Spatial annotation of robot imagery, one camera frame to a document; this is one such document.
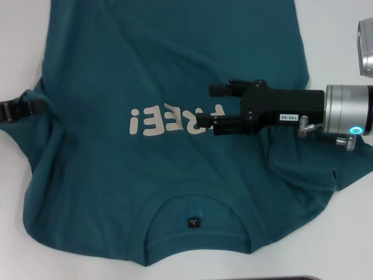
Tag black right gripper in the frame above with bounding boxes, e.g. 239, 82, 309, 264
195, 78, 326, 137

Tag teal T-shirt with beige print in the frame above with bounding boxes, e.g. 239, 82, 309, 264
0, 0, 373, 261

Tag right arm cable with plugs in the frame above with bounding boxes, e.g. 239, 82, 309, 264
298, 115, 357, 151

